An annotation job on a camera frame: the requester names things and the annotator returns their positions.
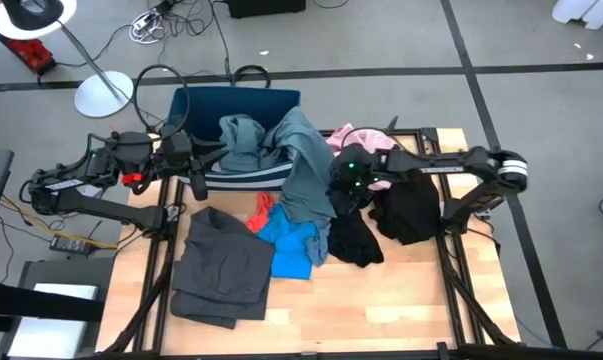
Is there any black floor cable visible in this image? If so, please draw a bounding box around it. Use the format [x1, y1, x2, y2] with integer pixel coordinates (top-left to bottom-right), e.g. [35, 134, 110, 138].
[208, 0, 233, 77]

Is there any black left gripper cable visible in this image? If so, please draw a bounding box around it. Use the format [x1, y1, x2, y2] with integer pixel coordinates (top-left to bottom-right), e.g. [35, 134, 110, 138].
[132, 63, 191, 142]

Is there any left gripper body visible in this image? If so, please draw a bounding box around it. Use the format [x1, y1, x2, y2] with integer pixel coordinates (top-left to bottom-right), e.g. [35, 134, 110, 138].
[155, 127, 212, 202]

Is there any white power strip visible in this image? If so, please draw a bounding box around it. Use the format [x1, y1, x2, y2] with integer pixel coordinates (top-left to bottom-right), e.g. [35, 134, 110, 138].
[128, 9, 168, 45]

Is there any large teal-grey sweatshirt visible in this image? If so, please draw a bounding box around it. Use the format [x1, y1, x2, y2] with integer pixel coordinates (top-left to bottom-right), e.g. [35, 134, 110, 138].
[260, 105, 338, 225]

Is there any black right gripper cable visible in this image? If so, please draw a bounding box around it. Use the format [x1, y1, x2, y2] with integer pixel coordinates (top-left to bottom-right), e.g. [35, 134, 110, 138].
[339, 126, 398, 152]

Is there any black aluminium table frame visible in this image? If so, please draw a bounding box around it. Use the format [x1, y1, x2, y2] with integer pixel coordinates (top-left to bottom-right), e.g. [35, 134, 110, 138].
[75, 115, 603, 360]

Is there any orange-red garment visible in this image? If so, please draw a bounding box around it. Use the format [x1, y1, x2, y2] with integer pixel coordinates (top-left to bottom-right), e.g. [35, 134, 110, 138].
[245, 191, 276, 235]

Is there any plain black garment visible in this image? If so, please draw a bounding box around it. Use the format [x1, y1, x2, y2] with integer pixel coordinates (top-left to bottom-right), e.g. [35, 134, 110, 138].
[327, 209, 386, 269]

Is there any pink garment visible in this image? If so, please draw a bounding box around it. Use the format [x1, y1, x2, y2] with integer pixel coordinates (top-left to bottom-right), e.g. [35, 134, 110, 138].
[325, 123, 400, 192]

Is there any yellow cable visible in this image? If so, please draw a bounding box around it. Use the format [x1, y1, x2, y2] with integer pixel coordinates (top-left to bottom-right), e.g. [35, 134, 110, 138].
[0, 194, 120, 250]

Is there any bright blue garment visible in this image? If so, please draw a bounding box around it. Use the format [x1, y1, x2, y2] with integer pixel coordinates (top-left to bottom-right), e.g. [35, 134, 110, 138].
[257, 202, 316, 281]

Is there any navy white striped fabric bin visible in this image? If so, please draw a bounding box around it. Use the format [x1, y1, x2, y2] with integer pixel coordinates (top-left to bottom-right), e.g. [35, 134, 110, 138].
[161, 64, 302, 193]

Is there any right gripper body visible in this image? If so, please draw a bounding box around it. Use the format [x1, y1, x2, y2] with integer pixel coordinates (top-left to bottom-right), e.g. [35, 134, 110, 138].
[328, 143, 387, 206]

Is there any teal-grey garment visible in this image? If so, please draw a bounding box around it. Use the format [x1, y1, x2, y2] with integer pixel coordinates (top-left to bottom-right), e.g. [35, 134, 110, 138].
[217, 113, 268, 172]

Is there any black garment white lettering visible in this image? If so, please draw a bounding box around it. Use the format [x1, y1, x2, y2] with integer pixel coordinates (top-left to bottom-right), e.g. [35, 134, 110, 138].
[368, 172, 443, 247]

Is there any white object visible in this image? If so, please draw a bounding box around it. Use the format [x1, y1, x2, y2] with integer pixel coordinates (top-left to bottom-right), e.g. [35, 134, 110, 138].
[552, 0, 603, 30]

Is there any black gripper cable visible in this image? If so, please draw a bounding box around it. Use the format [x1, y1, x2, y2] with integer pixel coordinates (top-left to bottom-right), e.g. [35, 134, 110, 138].
[339, 126, 398, 152]
[132, 63, 191, 142]

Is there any black power adapter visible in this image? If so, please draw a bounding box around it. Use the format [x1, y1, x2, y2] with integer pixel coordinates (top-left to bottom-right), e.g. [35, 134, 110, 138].
[49, 234, 95, 257]

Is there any black horizontal bar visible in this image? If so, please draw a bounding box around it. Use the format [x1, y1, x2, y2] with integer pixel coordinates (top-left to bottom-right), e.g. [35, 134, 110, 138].
[0, 280, 106, 332]

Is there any dark grey garment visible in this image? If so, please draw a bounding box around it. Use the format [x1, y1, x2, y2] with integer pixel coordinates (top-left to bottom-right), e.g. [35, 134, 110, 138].
[169, 205, 276, 331]

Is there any grey cabinet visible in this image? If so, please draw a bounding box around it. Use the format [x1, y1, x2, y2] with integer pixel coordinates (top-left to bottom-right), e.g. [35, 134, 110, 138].
[0, 258, 115, 360]

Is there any black box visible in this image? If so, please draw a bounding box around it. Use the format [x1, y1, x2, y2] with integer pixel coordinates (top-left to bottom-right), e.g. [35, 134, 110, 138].
[227, 0, 307, 20]

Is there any white floor lamp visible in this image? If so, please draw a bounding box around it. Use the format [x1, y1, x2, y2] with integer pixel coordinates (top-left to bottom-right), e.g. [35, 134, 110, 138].
[0, 0, 135, 119]

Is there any white box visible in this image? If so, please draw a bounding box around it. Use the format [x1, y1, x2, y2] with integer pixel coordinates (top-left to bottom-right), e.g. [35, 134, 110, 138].
[6, 283, 100, 359]

